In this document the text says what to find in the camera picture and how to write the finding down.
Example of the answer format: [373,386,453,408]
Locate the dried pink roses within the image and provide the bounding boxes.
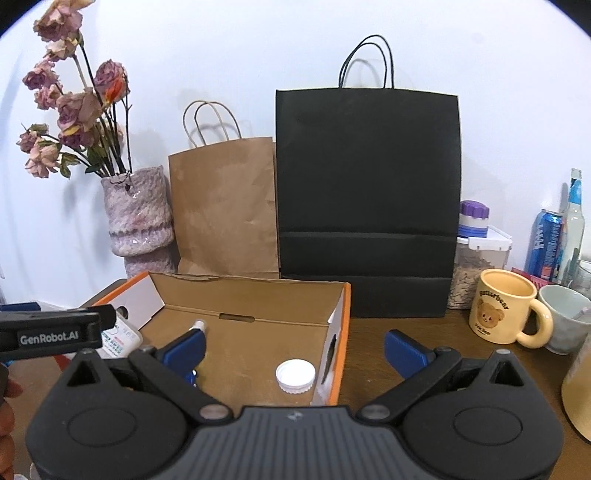
[16,0,136,182]

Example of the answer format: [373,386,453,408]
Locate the red cardboard box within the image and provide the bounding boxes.
[89,271,353,407]

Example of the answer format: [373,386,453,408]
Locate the pink packet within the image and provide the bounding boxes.
[511,267,546,289]

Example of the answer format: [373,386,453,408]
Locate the clear glass bottle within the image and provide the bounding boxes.
[553,168,587,285]

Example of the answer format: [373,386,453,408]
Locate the black paper bag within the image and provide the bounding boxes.
[275,34,463,319]

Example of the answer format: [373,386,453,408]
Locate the pink mottled vase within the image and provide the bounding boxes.
[100,165,179,280]

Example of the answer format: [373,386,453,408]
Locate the yellow thermos jug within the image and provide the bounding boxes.
[560,343,591,440]

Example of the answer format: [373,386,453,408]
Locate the white cup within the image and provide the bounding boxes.
[537,284,591,356]

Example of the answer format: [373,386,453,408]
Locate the person's left hand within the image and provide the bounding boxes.
[0,363,24,462]

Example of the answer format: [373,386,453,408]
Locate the clear oat container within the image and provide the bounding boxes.
[446,225,513,311]

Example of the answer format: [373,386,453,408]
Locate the white plastic bottle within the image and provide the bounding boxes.
[99,308,144,361]

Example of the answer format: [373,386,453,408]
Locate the blue drink can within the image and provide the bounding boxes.
[523,209,565,282]

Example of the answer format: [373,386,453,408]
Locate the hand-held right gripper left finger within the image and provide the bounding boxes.
[60,329,232,423]

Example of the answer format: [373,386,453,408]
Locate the white ridged bottle cap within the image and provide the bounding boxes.
[275,359,317,394]

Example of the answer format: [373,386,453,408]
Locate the purple lidded jar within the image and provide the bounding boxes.
[458,199,491,239]

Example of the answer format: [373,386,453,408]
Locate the yellow bear mug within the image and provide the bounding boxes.
[468,268,554,348]

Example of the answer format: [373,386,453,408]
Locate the brown paper bag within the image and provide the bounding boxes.
[168,100,280,280]

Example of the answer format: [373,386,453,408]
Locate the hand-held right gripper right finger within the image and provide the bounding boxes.
[359,329,534,423]

